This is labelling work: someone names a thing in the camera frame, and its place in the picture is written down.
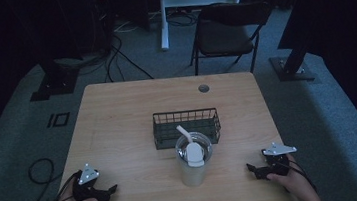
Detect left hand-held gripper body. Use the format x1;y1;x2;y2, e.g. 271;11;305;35
69;160;112;201

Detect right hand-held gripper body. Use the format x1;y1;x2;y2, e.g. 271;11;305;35
252;139;301;182

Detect person's right hand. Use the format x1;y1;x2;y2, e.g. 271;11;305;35
264;152;312;201

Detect white tumbler with straw lid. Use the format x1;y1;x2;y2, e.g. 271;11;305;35
172;121;217;189

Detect grey round table grommet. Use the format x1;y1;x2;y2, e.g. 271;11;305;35
197;83;211;94

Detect black metal stand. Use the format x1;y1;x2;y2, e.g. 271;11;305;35
25;54;84;103
262;0;324;86

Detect black folding chair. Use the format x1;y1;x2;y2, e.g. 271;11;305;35
184;0;279;81

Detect right hand-held gripper cable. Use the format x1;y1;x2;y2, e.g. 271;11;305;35
274;157;319;198

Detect black wire basket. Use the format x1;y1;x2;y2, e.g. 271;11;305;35
151;105;223;151

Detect black cables on floor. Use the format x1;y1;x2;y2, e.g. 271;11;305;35
51;7;205;91

